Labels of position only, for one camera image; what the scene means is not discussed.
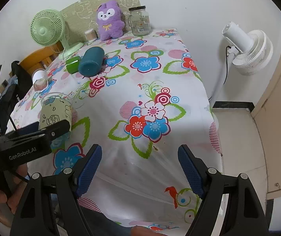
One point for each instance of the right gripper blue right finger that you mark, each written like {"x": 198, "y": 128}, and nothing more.
{"x": 192, "y": 168}

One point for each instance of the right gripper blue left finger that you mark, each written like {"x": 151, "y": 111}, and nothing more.
{"x": 86, "y": 168}

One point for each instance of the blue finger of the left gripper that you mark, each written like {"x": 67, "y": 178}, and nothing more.
{"x": 56, "y": 130}

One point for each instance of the green cartoon plastic cup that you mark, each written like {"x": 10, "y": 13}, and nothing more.
{"x": 56, "y": 108}

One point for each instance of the white paper sleeve cup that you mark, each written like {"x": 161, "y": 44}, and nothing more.
{"x": 40, "y": 80}

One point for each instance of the small green cup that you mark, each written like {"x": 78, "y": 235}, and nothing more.
{"x": 72, "y": 64}

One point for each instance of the person's left hand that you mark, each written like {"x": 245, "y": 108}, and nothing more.
{"x": 13, "y": 201}

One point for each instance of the black bag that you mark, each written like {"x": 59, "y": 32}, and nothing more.
{"x": 15, "y": 92}

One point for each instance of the wooden chair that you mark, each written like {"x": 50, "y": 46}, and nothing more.
{"x": 41, "y": 59}

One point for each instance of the dark teal bottle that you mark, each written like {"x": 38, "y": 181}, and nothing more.
{"x": 91, "y": 63}

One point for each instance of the floral tablecloth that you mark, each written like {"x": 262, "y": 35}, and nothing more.
{"x": 147, "y": 100}

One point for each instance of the green desk fan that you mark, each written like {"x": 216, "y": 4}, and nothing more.
{"x": 48, "y": 27}

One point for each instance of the cotton swab container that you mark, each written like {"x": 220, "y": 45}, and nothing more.
{"x": 90, "y": 35}

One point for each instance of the green cartoon foam mat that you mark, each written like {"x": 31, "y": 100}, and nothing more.
{"x": 81, "y": 16}

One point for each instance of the purple plush rabbit toy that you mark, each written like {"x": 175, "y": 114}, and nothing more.
{"x": 109, "y": 20}

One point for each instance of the white standing fan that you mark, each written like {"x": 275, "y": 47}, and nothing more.
{"x": 247, "y": 52}

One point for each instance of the glass mason jar mug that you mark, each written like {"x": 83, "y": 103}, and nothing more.
{"x": 139, "y": 21}

